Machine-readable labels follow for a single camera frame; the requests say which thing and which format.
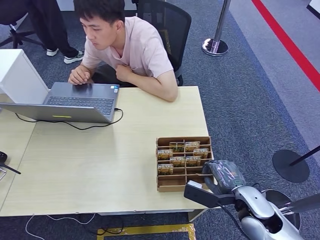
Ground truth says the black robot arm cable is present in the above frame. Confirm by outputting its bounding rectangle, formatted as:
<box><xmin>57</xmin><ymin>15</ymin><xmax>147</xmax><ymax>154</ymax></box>
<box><xmin>217</xmin><ymin>202</ymin><xmax>251</xmax><ymax>240</ymax></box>

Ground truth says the white box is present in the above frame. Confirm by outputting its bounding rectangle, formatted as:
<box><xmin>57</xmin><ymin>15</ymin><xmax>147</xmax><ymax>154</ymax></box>
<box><xmin>0</xmin><ymin>48</ymin><xmax>50</xmax><ymax>105</ymax></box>

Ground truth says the black laptop cable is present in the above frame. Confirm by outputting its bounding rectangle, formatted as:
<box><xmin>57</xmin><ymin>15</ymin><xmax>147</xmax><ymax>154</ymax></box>
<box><xmin>14</xmin><ymin>107</ymin><xmax>124</xmax><ymax>131</ymax></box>

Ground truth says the person's left hand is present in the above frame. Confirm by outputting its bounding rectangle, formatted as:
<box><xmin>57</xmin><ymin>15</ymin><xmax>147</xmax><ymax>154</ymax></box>
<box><xmin>115</xmin><ymin>64</ymin><xmax>134</xmax><ymax>83</ymax></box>

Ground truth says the dark green card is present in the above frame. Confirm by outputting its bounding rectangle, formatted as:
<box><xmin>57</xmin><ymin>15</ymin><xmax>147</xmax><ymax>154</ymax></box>
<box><xmin>169</xmin><ymin>142</ymin><xmax>185</xmax><ymax>153</ymax></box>

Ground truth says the black device with stalk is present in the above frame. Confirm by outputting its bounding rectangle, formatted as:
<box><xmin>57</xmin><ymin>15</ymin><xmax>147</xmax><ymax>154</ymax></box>
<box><xmin>0</xmin><ymin>150</ymin><xmax>22</xmax><ymax>176</ymax></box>

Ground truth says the yellow floor tape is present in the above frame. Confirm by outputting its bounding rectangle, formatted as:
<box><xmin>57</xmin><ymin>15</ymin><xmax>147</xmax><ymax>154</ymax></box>
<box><xmin>97</xmin><ymin>223</ymin><xmax>197</xmax><ymax>240</ymax></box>

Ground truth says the pale wooden desk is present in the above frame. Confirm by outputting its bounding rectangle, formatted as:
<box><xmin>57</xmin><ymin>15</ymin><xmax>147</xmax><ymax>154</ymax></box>
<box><xmin>0</xmin><ymin>86</ymin><xmax>220</xmax><ymax>223</ymax></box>
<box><xmin>0</xmin><ymin>94</ymin><xmax>37</xmax><ymax>210</ymax></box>

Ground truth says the person's right hand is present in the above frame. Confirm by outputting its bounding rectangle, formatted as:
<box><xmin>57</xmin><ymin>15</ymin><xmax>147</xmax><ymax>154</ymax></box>
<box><xmin>68</xmin><ymin>64</ymin><xmax>91</xmax><ymax>86</ymax></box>

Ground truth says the black swivel chair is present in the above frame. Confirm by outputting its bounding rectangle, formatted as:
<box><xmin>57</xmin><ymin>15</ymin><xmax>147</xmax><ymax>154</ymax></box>
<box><xmin>0</xmin><ymin>0</ymin><xmax>46</xmax><ymax>50</ymax></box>

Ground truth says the white floor cable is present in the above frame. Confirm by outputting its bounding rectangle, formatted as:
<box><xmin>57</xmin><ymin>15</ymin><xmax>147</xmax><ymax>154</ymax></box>
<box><xmin>25</xmin><ymin>212</ymin><xmax>97</xmax><ymax>240</ymax></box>

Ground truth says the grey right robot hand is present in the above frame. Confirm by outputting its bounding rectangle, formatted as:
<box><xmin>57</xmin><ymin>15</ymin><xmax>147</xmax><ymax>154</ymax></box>
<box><xmin>202</xmin><ymin>160</ymin><xmax>247</xmax><ymax>196</ymax></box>

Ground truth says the seated person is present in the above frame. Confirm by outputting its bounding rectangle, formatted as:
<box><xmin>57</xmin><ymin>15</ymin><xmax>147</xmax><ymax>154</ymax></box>
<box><xmin>68</xmin><ymin>0</ymin><xmax>179</xmax><ymax>103</ymax></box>

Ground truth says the black stanchion post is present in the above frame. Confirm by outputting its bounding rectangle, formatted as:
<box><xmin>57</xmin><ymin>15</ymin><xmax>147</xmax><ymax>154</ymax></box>
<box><xmin>272</xmin><ymin>145</ymin><xmax>320</xmax><ymax>184</ymax></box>

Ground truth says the grey laptop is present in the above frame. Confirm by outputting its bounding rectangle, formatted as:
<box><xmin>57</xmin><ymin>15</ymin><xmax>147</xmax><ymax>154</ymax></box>
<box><xmin>0</xmin><ymin>82</ymin><xmax>121</xmax><ymax>124</ymax></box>

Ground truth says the black floor cable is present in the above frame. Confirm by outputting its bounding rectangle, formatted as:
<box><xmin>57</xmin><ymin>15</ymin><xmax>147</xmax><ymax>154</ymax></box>
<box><xmin>81</xmin><ymin>214</ymin><xmax>125</xmax><ymax>237</ymax></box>

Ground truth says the brown cardboard card holder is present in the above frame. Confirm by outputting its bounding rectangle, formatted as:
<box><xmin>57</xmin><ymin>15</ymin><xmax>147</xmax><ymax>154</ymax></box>
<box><xmin>155</xmin><ymin>136</ymin><xmax>215</xmax><ymax>193</ymax></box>

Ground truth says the yellow printed card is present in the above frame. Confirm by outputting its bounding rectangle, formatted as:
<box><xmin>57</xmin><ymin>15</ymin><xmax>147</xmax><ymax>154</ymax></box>
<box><xmin>185</xmin><ymin>155</ymin><xmax>202</xmax><ymax>168</ymax></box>
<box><xmin>157</xmin><ymin>164</ymin><xmax>174</xmax><ymax>176</ymax></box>
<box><xmin>169</xmin><ymin>156</ymin><xmax>186</xmax><ymax>168</ymax></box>
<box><xmin>184</xmin><ymin>141</ymin><xmax>201</xmax><ymax>153</ymax></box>
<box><xmin>156</xmin><ymin>149</ymin><xmax>174</xmax><ymax>161</ymax></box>
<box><xmin>192</xmin><ymin>148</ymin><xmax>210</xmax><ymax>160</ymax></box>

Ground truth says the standing person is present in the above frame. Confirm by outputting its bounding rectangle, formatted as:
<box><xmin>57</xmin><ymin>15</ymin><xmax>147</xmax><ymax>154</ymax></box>
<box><xmin>26</xmin><ymin>0</ymin><xmax>85</xmax><ymax>65</ymax></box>

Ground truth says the black mesh office chair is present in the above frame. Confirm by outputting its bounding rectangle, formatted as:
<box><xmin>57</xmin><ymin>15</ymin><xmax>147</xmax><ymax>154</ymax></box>
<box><xmin>131</xmin><ymin>0</ymin><xmax>192</xmax><ymax>87</ymax></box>

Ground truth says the white board with black edge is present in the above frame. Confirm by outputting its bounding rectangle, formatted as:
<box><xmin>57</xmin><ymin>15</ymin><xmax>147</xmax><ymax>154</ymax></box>
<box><xmin>306</xmin><ymin>0</ymin><xmax>320</xmax><ymax>20</ymax></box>

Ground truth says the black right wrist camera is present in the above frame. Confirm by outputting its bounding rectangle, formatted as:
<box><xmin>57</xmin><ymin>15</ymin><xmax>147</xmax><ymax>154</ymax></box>
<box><xmin>183</xmin><ymin>180</ymin><xmax>236</xmax><ymax>209</ymax></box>

